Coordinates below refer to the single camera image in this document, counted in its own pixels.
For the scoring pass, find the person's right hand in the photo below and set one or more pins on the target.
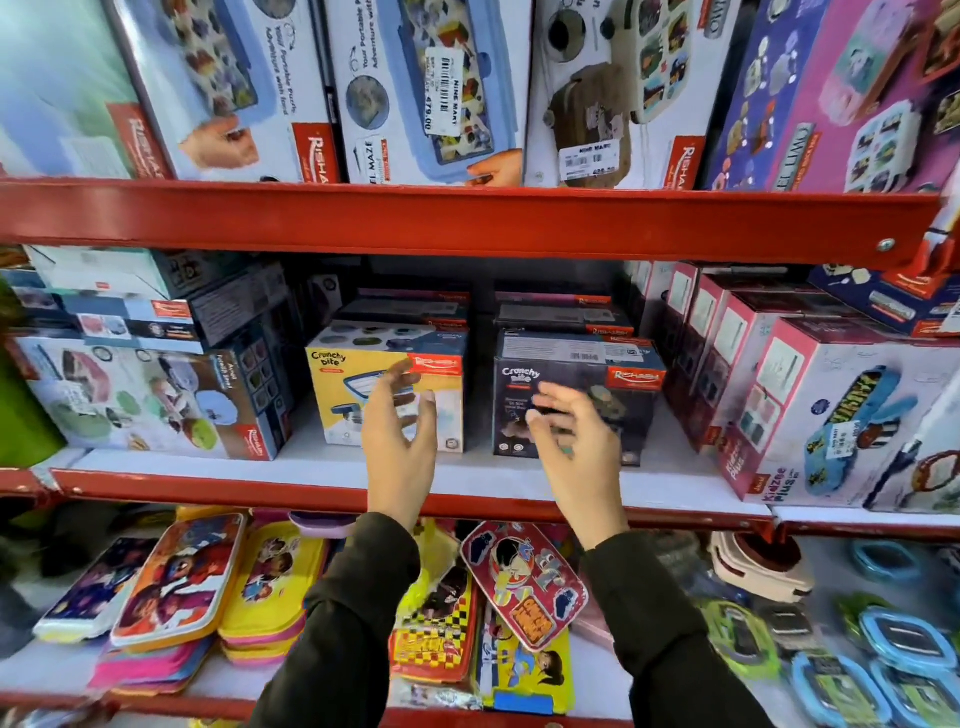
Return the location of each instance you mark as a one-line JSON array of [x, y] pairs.
[[589, 472]]

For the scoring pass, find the person's left hand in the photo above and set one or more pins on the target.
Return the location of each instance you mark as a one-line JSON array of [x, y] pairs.
[[397, 465]]

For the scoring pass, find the person's left thumb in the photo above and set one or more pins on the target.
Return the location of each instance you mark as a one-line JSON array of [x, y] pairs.
[[426, 421]]

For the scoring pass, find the person's right thumb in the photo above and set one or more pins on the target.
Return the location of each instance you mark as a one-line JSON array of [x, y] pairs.
[[540, 435]]

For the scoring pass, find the person's left forearm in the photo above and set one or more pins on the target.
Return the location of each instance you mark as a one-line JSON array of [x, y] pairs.
[[341, 637]]

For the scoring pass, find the person's right forearm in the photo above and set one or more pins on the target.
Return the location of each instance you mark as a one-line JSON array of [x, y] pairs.
[[664, 645]]

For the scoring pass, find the dark navy lunch box carton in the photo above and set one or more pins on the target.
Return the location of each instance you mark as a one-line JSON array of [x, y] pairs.
[[577, 367]]

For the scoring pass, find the yellow lunch box carton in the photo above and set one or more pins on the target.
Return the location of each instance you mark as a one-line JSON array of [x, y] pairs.
[[345, 390]]

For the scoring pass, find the dark flat carton red label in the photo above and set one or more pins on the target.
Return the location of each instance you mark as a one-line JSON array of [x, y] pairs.
[[562, 315], [405, 309]]

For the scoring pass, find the plain yellow pencil case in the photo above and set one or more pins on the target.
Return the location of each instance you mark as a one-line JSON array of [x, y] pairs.
[[435, 555]]

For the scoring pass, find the purple pencil case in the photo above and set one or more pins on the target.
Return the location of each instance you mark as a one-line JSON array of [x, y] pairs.
[[322, 523]]

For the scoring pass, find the red cartoon pencil case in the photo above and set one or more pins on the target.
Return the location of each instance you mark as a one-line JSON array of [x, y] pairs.
[[525, 581]]

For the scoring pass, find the red metal shelf rack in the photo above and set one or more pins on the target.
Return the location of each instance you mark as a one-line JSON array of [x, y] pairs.
[[465, 221]]

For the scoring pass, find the yellow checkered pencil case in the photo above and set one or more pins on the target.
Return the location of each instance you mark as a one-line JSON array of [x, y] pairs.
[[439, 637]]

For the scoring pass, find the yellow blue cartoon pencil case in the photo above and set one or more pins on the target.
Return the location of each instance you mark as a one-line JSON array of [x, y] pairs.
[[525, 675]]

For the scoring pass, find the beige lunch box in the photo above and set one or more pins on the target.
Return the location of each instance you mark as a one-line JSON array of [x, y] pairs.
[[761, 566]]

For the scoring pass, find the row of pink white cartons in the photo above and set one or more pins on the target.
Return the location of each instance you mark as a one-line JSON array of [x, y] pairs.
[[802, 390]]

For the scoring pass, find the large white lunch set carton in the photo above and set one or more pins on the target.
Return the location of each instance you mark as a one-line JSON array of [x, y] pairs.
[[135, 397]]

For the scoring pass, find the orange cartoon pencil case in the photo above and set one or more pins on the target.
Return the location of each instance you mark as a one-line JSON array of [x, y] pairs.
[[180, 581]]

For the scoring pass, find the dark blue flat carton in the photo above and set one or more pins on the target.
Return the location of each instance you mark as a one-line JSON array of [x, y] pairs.
[[150, 319]]

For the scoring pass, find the grey lunch box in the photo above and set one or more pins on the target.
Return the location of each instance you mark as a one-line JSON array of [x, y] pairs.
[[791, 626]]

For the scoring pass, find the white carton blue lunch box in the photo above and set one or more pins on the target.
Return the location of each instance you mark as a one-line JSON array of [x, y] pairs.
[[435, 90], [225, 82]]

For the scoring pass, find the white carton brown lunch box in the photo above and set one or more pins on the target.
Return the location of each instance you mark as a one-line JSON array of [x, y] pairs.
[[622, 90]]

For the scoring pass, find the flat white carton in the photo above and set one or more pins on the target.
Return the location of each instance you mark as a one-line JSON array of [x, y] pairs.
[[105, 270]]

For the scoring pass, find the small green lunch box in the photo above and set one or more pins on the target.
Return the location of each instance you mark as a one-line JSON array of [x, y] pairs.
[[859, 615]]

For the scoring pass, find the stack of pink pencil cases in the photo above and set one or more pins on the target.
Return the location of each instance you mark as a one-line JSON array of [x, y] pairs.
[[150, 667]]

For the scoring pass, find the navy blue carton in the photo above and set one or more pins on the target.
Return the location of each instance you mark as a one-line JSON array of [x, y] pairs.
[[885, 300]]

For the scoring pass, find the blue rimmed lunch box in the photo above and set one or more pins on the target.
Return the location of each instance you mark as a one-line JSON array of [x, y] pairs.
[[840, 694], [922, 697], [907, 641], [889, 561]]

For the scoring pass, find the dark cartoon pencil case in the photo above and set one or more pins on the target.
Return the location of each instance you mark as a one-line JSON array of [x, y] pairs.
[[94, 589]]

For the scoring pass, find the white carton brown print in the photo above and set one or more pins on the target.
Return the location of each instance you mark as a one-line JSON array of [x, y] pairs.
[[926, 465]]

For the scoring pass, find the green plastic item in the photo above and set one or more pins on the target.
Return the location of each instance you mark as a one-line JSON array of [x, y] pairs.
[[22, 420]]

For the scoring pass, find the purple pink lunch box carton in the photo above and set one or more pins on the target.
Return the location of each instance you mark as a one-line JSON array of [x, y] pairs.
[[840, 97]]

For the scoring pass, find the pale green blue carton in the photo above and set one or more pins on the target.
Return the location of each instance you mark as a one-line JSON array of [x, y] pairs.
[[60, 82]]

